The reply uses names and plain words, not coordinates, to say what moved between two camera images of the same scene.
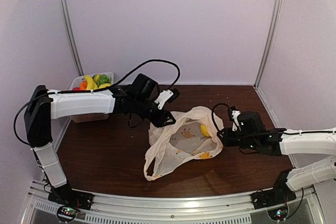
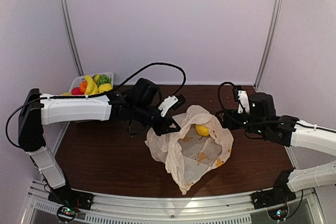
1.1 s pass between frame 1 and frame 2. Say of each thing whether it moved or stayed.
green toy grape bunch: stayed
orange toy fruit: stayed
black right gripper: moved
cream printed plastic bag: moved
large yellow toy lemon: stayed
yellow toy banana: stayed
